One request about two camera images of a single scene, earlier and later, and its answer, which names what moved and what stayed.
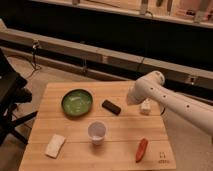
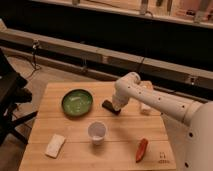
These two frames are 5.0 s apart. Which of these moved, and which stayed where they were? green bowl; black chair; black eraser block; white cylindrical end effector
Moved: white cylindrical end effector
Stayed: green bowl; black chair; black eraser block
